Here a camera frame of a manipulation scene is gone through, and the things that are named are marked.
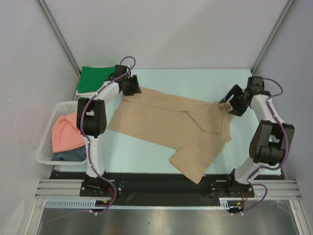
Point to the blue grey t shirt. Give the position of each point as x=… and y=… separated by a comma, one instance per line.
x=74, y=155

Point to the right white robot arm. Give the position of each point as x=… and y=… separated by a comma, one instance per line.
x=269, y=147

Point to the white slotted cable duct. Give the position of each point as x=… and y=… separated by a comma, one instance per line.
x=94, y=204

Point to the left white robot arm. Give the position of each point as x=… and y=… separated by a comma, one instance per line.
x=92, y=123

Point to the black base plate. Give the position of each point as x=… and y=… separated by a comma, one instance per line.
x=157, y=190

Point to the folded white t shirt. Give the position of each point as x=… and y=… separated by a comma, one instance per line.
x=80, y=94

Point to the aluminium rail frame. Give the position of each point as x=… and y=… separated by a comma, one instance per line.
x=276, y=209

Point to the beige t shirt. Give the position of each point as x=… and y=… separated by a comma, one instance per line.
x=196, y=129

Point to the pink t shirt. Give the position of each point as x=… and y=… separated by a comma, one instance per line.
x=65, y=135

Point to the white plastic basket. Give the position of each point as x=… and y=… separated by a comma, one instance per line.
x=44, y=153

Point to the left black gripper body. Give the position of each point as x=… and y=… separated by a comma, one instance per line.
x=130, y=85

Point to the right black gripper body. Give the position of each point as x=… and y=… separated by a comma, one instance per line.
x=234, y=99

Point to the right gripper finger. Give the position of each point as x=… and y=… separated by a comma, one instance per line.
x=230, y=98
x=236, y=111

